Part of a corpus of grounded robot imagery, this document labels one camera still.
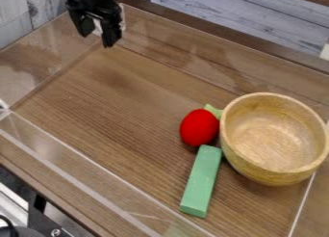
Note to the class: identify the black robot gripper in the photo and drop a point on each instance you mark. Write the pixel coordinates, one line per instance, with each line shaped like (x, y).
(106, 10)

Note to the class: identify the red plush strawberry toy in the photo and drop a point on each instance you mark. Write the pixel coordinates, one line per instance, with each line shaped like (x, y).
(200, 126)

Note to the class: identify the wooden bowl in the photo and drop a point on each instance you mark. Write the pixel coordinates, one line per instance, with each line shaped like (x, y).
(274, 138)

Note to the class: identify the green rectangular block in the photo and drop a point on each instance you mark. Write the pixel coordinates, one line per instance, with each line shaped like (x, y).
(198, 189)

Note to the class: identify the clear acrylic tray wall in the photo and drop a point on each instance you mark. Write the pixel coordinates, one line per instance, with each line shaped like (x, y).
(104, 203)

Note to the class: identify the black metal table frame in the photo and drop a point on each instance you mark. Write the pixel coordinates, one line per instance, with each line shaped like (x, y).
(49, 221)

